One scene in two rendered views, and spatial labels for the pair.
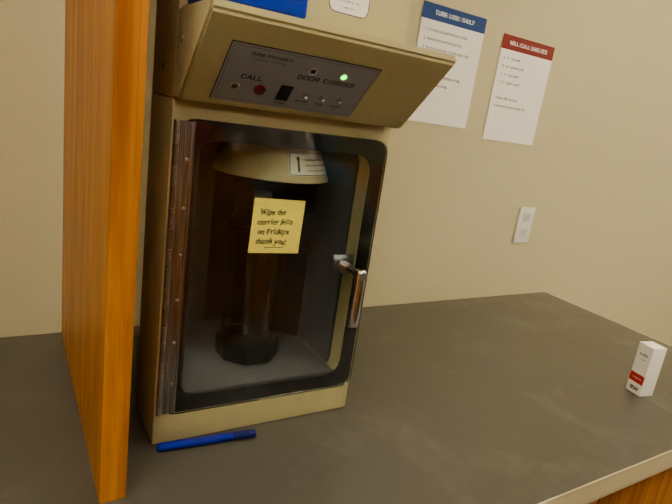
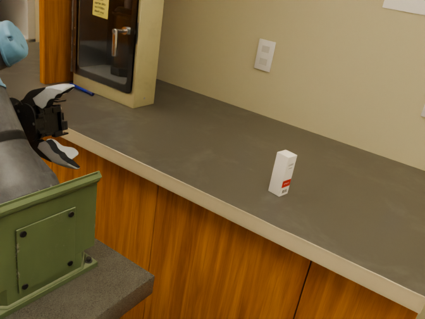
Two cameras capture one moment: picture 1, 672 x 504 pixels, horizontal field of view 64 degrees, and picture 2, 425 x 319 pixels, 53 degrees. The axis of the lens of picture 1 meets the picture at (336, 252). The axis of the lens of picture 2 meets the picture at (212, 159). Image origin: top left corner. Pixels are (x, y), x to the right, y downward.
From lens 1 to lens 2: 153 cm
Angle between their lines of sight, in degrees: 60
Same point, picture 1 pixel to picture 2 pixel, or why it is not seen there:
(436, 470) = (100, 123)
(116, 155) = not seen: outside the picture
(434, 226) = (329, 75)
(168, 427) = (76, 80)
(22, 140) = not seen: outside the picture
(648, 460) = (169, 176)
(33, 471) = not seen: hidden behind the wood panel
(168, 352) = (73, 47)
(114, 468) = (42, 71)
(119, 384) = (42, 42)
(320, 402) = (123, 99)
